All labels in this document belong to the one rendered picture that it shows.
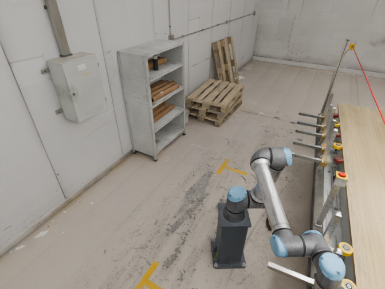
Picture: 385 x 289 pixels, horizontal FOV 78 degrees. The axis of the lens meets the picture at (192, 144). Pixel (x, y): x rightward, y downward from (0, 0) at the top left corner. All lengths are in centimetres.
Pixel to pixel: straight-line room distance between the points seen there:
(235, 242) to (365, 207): 105
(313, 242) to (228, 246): 125
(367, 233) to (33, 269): 281
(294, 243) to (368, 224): 99
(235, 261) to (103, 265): 127
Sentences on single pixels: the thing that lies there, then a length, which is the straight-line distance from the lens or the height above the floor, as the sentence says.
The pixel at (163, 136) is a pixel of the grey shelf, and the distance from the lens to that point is 400.
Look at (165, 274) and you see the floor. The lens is 256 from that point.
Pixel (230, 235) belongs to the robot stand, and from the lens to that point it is 223.
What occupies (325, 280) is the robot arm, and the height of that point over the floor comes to 130.
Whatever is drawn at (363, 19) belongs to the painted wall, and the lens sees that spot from 866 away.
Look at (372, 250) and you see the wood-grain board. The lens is 196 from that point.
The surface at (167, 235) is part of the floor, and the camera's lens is 277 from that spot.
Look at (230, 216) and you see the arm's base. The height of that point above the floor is 65.
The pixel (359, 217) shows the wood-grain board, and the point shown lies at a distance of 211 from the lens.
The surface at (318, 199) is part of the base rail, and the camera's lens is 241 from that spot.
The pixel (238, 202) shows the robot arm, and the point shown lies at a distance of 198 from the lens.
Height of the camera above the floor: 227
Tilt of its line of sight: 34 degrees down
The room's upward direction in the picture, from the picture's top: 1 degrees clockwise
